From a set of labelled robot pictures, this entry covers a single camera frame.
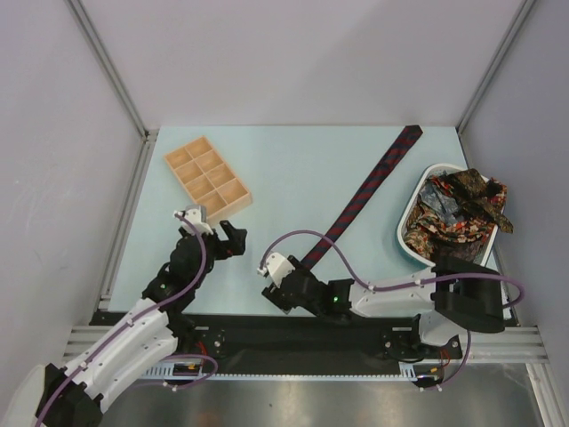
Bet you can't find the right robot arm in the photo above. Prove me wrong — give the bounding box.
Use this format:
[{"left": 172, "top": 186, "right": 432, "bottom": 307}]
[{"left": 257, "top": 253, "right": 505, "bottom": 357}]

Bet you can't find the grey cable duct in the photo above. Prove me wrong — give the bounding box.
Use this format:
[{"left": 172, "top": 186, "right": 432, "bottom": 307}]
[{"left": 141, "top": 359, "right": 472, "bottom": 383}]

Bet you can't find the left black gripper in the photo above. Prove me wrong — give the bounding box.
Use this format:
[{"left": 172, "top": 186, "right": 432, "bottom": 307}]
[{"left": 179, "top": 220, "right": 245, "bottom": 289}]

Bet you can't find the red navy striped tie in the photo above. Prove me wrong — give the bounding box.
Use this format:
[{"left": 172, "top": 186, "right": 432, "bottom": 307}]
[{"left": 302, "top": 125, "right": 423, "bottom": 264}]

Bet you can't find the grey blue tie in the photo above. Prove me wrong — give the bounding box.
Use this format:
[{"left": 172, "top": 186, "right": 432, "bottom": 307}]
[{"left": 419, "top": 182, "right": 465, "bottom": 225}]

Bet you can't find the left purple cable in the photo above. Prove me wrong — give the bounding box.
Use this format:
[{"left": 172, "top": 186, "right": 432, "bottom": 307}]
[{"left": 33, "top": 212, "right": 219, "bottom": 427}]

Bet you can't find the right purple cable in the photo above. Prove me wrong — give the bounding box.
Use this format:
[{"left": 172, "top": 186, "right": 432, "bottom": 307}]
[{"left": 260, "top": 230, "right": 528, "bottom": 392}]

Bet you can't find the white laundry basket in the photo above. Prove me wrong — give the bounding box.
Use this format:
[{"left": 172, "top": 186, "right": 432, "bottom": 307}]
[{"left": 396, "top": 163, "right": 507, "bottom": 266}]

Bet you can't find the purple cable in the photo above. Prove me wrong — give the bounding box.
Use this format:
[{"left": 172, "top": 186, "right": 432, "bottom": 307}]
[
  {"left": 33, "top": 212, "right": 219, "bottom": 427},
  {"left": 260, "top": 230, "right": 528, "bottom": 392}
]

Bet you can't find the aluminium frame post left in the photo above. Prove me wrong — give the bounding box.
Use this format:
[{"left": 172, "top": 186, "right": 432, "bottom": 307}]
[{"left": 66, "top": 0, "right": 160, "bottom": 139}]

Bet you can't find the wooden compartment tray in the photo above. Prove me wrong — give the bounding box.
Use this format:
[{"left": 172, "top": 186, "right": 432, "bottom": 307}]
[{"left": 164, "top": 136, "right": 252, "bottom": 224}]

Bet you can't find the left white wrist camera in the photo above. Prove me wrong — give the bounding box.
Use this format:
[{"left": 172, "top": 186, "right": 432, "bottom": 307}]
[{"left": 173, "top": 205, "right": 213, "bottom": 235}]

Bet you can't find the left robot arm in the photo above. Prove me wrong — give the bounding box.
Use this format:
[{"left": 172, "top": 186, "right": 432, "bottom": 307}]
[{"left": 1, "top": 211, "right": 247, "bottom": 426}]

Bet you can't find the aluminium frame post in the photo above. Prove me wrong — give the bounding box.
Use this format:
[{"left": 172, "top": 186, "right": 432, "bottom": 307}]
[
  {"left": 66, "top": 0, "right": 160, "bottom": 139},
  {"left": 456, "top": 0, "right": 537, "bottom": 134}
]

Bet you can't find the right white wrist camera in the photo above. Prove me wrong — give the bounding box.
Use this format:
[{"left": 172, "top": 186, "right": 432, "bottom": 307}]
[{"left": 257, "top": 252, "right": 295, "bottom": 287}]

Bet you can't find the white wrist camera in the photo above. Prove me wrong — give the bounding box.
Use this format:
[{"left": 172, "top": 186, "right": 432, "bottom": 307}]
[
  {"left": 173, "top": 205, "right": 213, "bottom": 235},
  {"left": 257, "top": 252, "right": 295, "bottom": 287}
]

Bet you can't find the dark paisley tie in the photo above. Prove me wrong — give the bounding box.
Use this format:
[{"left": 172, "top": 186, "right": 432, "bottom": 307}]
[{"left": 428, "top": 168, "right": 514, "bottom": 237}]

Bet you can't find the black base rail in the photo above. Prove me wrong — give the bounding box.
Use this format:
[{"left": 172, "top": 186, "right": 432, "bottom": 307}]
[{"left": 91, "top": 310, "right": 519, "bottom": 375}]

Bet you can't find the red floral patterned tie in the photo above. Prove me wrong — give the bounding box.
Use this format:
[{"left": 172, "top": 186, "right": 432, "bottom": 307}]
[{"left": 403, "top": 202, "right": 494, "bottom": 262}]

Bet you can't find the aluminium frame post right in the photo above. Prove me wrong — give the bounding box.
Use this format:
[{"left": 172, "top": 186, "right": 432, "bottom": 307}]
[{"left": 456, "top": 0, "right": 537, "bottom": 134}]

